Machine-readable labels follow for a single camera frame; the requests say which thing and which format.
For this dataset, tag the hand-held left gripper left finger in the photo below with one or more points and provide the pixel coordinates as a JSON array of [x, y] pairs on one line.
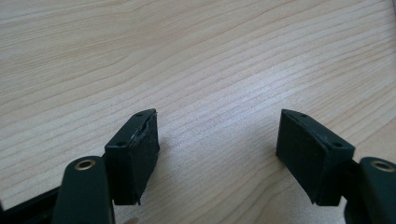
[[134, 161]]

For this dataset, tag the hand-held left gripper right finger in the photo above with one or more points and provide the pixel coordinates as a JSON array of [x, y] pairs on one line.
[[306, 155]]

